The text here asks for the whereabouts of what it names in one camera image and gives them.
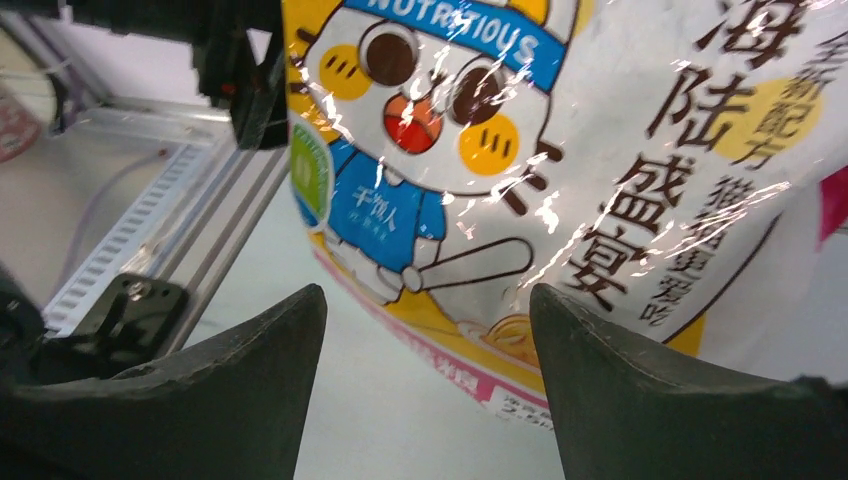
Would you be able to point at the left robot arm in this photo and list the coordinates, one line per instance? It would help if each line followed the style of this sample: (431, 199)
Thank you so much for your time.
(237, 53)

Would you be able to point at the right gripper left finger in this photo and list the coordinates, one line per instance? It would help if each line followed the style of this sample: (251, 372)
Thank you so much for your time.
(230, 407)

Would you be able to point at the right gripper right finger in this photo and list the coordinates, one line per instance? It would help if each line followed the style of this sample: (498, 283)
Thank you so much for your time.
(627, 407)

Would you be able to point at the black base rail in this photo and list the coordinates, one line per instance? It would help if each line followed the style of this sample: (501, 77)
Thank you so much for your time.
(124, 328)

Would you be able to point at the pet food bag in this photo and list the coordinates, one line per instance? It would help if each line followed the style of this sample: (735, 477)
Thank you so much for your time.
(669, 165)

